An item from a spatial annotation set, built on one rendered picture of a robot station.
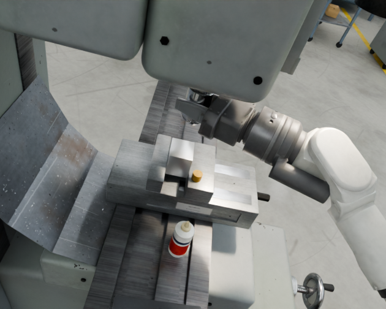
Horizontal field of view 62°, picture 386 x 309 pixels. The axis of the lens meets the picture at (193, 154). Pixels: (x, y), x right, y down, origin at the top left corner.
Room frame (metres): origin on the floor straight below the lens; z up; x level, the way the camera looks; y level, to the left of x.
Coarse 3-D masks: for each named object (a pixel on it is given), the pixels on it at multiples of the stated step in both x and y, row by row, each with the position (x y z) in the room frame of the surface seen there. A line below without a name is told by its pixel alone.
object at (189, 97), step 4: (188, 92) 0.47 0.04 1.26; (188, 96) 0.47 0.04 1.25; (192, 96) 0.46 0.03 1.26; (188, 100) 0.47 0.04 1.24; (192, 100) 0.46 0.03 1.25; (196, 100) 0.46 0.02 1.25; (200, 100) 0.46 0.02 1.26; (204, 100) 0.46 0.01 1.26; (208, 100) 0.47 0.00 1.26; (200, 104) 0.46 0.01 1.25; (204, 104) 0.46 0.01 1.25; (208, 104) 0.47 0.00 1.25; (184, 116) 0.47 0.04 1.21; (188, 116) 0.46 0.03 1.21; (188, 120) 0.46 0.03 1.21; (192, 120) 0.46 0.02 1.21
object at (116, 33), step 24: (0, 0) 0.33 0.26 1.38; (24, 0) 0.34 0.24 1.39; (48, 0) 0.34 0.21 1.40; (72, 0) 0.34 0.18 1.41; (96, 0) 0.35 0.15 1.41; (120, 0) 0.35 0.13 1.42; (144, 0) 0.37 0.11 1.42; (0, 24) 0.33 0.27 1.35; (24, 24) 0.33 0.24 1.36; (48, 24) 0.34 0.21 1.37; (72, 24) 0.34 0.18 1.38; (96, 24) 0.35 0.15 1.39; (120, 24) 0.35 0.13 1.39; (144, 24) 0.39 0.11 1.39; (96, 48) 0.35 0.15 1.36; (120, 48) 0.35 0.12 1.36
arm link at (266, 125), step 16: (208, 112) 0.43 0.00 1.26; (224, 112) 0.44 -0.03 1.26; (240, 112) 0.46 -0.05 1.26; (272, 112) 0.46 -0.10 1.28; (208, 128) 0.41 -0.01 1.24; (224, 128) 0.43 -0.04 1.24; (240, 128) 0.42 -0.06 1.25; (256, 128) 0.42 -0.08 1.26; (272, 128) 0.43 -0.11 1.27; (256, 144) 0.41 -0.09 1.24; (272, 144) 0.41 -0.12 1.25
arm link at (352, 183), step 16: (320, 144) 0.40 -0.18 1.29; (336, 144) 0.41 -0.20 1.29; (352, 144) 0.42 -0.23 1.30; (320, 160) 0.38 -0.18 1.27; (336, 160) 0.38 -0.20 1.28; (352, 160) 0.39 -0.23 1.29; (336, 176) 0.36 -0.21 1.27; (352, 176) 0.37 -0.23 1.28; (368, 176) 0.37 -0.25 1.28; (336, 192) 0.35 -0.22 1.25; (352, 192) 0.35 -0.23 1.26; (368, 192) 0.36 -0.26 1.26; (336, 208) 0.34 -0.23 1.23; (352, 208) 0.34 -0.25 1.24
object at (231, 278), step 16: (224, 224) 0.53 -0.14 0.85; (224, 240) 0.48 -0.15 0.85; (240, 240) 0.50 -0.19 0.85; (48, 256) 0.30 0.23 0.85; (224, 256) 0.44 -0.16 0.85; (240, 256) 0.45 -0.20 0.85; (48, 272) 0.29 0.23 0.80; (64, 272) 0.29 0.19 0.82; (80, 272) 0.29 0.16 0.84; (224, 272) 0.39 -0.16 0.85; (240, 272) 0.41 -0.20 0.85; (80, 288) 0.29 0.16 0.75; (224, 288) 0.36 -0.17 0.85; (240, 288) 0.37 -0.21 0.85; (208, 304) 0.33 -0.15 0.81; (224, 304) 0.34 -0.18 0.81; (240, 304) 0.34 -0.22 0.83
